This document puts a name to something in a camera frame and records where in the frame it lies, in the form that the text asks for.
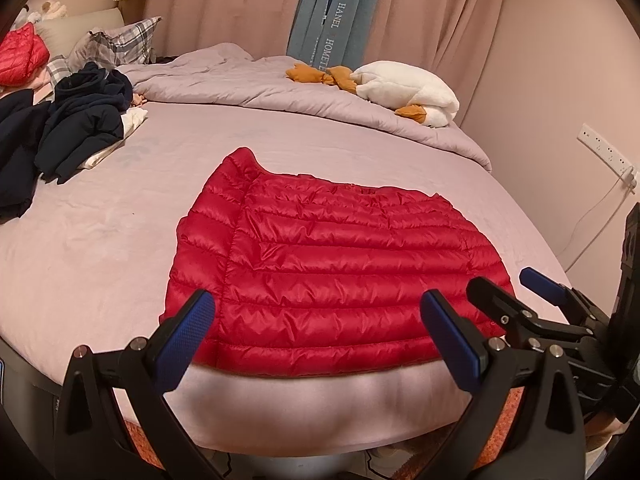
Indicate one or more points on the dark navy jacket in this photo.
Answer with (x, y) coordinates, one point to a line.
(80, 140)

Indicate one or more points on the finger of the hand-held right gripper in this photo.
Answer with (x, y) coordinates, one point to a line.
(492, 300)
(540, 280)

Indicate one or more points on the plaid pillow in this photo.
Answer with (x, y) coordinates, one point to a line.
(117, 42)
(60, 67)

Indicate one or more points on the beige pillow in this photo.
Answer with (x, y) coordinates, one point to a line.
(75, 27)

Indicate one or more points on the white power strip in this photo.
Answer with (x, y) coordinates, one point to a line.
(607, 152)

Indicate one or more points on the white goose plush toy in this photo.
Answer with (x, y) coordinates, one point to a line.
(405, 87)

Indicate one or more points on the black garment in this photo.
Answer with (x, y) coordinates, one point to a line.
(20, 160)

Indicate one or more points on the person's right forearm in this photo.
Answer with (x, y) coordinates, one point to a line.
(602, 432)

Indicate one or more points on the red down jacket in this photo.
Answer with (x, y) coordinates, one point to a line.
(340, 270)

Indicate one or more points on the coral red quilted jacket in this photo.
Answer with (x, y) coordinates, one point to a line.
(20, 55)

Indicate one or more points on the small pink doll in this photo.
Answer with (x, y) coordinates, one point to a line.
(139, 99)

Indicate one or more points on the orange fluffy rug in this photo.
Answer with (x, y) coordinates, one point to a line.
(510, 415)

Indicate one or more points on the dark navy hoodie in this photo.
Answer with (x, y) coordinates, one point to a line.
(92, 87)

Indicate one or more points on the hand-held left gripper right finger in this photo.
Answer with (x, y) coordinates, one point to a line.
(450, 342)

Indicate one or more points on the black and white plush toy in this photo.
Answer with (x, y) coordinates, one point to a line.
(25, 16)

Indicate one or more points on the grey duvet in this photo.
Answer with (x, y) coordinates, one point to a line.
(310, 95)

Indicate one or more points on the cream white garment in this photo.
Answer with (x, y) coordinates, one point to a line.
(132, 120)

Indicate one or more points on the blue curtain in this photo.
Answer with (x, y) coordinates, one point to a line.
(332, 15)

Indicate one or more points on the bed with mauve sheet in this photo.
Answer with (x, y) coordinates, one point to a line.
(125, 220)

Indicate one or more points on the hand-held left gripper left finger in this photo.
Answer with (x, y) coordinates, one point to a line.
(187, 340)

